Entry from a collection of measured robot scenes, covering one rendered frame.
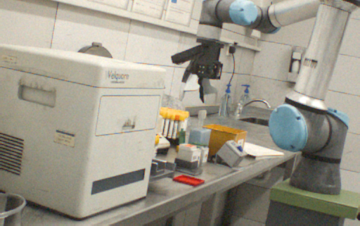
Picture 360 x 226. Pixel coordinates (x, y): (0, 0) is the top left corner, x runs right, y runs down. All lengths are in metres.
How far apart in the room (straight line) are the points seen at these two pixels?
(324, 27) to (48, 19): 0.93
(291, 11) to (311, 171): 0.48
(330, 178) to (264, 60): 2.58
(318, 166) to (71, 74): 0.78
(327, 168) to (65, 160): 0.77
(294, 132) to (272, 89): 2.64
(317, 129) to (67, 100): 0.68
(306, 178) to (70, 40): 0.98
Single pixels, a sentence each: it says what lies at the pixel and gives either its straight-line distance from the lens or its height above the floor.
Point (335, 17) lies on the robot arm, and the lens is 1.44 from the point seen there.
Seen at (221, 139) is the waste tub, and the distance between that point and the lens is 1.95.
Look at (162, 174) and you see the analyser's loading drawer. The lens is 1.39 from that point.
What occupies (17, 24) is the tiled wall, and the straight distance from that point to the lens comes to 1.80.
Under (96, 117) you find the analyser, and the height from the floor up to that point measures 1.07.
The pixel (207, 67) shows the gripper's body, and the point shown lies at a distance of 1.73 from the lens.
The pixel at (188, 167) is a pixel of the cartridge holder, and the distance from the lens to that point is 1.64.
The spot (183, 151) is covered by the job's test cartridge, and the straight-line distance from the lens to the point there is 1.64.
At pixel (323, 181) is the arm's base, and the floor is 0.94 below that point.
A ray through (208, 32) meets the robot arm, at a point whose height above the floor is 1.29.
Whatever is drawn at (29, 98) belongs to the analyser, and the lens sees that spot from 1.13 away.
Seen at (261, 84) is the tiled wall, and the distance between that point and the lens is 4.08.
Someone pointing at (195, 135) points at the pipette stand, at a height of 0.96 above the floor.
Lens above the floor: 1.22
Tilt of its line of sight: 5 degrees down
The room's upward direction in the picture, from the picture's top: 10 degrees clockwise
